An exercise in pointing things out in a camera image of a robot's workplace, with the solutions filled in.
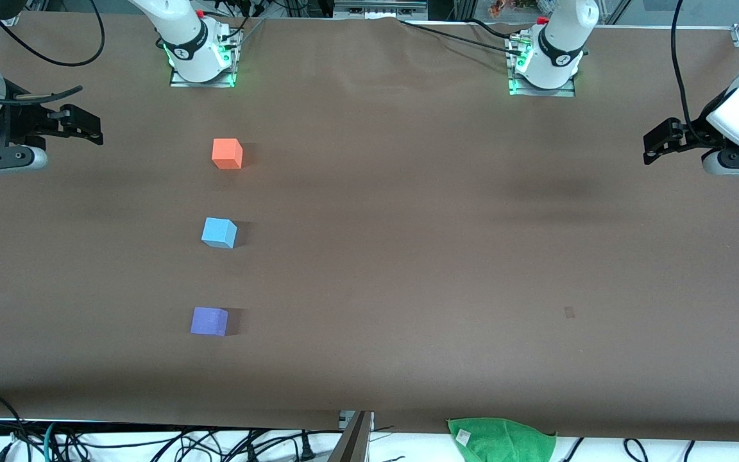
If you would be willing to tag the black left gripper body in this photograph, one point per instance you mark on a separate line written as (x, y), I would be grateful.
(692, 130)

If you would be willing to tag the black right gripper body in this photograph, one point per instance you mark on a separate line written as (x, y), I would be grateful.
(23, 119)

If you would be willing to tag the blue foam block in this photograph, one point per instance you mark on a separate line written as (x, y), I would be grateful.
(217, 230)

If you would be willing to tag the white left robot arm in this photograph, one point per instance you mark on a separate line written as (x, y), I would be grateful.
(559, 45)

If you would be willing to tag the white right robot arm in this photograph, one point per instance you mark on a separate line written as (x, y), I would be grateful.
(186, 38)

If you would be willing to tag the orange foam block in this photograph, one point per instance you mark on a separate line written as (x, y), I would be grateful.
(227, 153)

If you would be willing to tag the purple foam block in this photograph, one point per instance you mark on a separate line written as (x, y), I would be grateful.
(208, 321)

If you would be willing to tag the colourful background object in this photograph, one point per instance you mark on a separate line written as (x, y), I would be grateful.
(510, 6)

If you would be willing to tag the brown table cover sheet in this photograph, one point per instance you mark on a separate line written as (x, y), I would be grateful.
(369, 256)

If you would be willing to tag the green cloth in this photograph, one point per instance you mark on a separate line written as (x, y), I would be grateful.
(504, 443)

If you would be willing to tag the black power plug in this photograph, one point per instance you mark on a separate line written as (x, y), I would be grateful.
(307, 449)

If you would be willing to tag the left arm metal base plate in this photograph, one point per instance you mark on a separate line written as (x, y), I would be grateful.
(565, 92)

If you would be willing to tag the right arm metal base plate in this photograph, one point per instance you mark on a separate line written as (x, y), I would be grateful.
(225, 80)

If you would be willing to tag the grey metal rail box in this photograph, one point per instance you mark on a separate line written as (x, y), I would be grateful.
(379, 8)

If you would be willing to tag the small white metal bracket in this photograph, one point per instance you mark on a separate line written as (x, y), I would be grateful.
(346, 418)

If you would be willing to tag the grey metal post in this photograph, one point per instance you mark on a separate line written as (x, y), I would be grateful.
(353, 443)

